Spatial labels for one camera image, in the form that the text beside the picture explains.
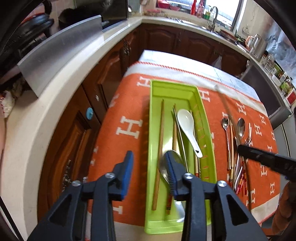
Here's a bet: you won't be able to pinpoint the white kitchen countertop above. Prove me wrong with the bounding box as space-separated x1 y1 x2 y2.
0 17 292 232

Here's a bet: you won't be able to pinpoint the crinkled plastic wall sheet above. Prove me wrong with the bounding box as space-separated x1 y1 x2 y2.
266 23 296 75

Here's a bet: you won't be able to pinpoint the black pressure cooker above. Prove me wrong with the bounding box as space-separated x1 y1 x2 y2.
14 11 55 44

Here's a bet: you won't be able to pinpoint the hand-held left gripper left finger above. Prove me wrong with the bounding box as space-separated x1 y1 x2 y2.
28 150 135 241

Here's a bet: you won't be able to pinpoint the glass jar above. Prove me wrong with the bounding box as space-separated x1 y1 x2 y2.
264 54 275 70

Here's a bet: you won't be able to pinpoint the white refrigerator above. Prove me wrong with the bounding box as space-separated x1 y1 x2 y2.
269 102 296 163

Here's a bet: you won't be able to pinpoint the pale grid-print table cover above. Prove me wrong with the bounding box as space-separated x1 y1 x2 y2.
139 49 259 102

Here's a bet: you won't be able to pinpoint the steel electric kettle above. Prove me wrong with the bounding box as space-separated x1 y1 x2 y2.
245 34 265 58

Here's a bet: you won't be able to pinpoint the white ceramic spoon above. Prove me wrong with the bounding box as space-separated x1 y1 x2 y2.
177 109 203 158

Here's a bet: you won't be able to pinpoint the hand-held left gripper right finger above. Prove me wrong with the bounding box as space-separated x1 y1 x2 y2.
165 153 259 241

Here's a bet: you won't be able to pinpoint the hanging clear plastic bag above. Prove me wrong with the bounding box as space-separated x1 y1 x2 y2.
212 55 223 70

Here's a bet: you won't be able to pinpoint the large metal spoon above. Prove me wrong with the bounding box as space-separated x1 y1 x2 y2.
232 117 246 193

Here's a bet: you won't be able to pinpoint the metal soup spoon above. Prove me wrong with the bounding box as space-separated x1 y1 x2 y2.
159 149 188 222

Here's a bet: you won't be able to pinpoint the metal faucet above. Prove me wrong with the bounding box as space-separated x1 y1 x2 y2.
208 6 219 32

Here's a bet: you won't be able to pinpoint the brown wooden kitchen cabinets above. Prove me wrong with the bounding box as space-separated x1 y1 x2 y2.
37 23 251 223

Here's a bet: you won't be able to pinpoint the metal fork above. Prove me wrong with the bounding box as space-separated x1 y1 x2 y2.
233 136 252 163

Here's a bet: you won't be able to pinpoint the pink soap bottle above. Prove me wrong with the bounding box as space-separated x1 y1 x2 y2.
197 0 205 18

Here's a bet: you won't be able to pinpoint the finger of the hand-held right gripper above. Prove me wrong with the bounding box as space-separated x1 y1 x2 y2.
236 144 296 181

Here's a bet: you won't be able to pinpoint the kitchen window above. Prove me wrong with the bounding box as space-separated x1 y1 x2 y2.
203 0 245 28

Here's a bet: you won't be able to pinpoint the green plastic utensil tray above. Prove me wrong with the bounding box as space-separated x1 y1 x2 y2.
144 79 218 235

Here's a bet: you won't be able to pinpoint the steel sink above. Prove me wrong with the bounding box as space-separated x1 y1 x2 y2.
176 19 210 30

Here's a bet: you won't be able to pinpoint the red basin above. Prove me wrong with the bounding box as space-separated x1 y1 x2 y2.
157 0 183 11

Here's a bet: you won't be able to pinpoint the red dish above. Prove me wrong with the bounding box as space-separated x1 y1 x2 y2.
220 29 236 41

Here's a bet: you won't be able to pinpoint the orange patterned blanket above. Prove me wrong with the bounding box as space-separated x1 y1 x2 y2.
84 61 282 241

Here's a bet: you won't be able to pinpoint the small metal spoon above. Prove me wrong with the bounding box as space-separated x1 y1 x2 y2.
221 117 232 171

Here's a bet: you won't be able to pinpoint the stainless steel divider panel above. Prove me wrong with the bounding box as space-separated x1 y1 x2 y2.
17 15 103 99

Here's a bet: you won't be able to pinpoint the black wok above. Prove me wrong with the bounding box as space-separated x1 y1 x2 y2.
58 8 81 29

